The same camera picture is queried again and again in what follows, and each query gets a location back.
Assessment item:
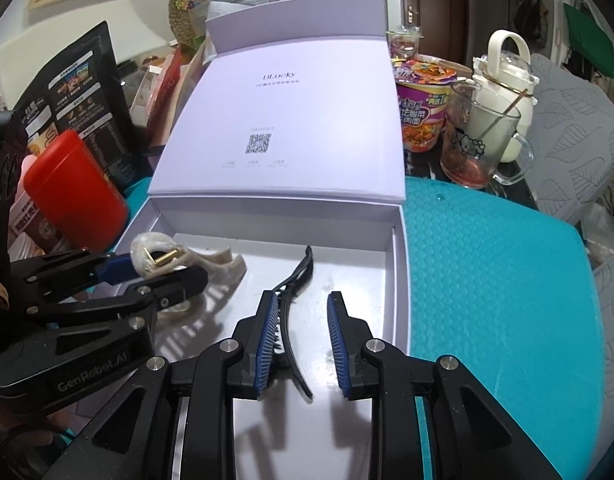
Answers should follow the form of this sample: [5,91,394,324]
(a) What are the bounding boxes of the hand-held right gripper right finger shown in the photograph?
[326,290,563,480]

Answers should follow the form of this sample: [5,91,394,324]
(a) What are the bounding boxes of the person's left forearm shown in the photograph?
[0,400,72,480]

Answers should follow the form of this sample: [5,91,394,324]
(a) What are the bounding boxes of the black hair clip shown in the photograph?
[273,246,315,398]

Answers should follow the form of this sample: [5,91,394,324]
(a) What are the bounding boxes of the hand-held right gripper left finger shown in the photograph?
[62,290,288,480]

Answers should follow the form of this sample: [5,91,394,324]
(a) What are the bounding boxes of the red plastic canister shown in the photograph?
[23,130,130,251]

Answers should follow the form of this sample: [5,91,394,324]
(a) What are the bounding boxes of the black printed bag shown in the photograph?
[14,21,142,196]

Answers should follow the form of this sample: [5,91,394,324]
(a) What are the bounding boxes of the pearly white claw clip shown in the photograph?
[131,231,247,316]

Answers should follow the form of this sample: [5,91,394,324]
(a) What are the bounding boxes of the clear candy jar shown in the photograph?
[387,25,423,61]

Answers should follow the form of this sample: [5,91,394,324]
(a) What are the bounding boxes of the purple instant noodle cup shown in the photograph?
[391,57,460,153]

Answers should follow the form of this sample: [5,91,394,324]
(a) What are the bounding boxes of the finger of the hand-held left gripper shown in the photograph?
[12,248,142,292]
[27,266,209,332]

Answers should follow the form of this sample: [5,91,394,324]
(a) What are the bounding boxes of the white lidded gift box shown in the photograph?
[107,0,413,480]

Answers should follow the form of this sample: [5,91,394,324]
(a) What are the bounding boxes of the glass mug with cat print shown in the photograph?
[439,79,535,190]

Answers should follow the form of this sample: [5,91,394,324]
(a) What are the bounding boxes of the red paper packet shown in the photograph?
[149,50,188,143]

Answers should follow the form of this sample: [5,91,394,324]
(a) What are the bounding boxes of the brown door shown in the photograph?
[399,0,470,68]

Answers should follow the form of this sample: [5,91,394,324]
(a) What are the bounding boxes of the grey leaf-pattern cushion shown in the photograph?
[530,52,614,226]
[587,250,614,411]

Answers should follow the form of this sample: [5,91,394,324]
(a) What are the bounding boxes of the dark hanging bag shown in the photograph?
[512,0,550,36]

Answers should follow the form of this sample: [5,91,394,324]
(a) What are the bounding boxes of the green bag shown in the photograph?
[562,2,614,80]

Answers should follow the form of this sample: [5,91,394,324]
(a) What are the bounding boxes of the white kettle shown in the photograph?
[470,29,540,163]

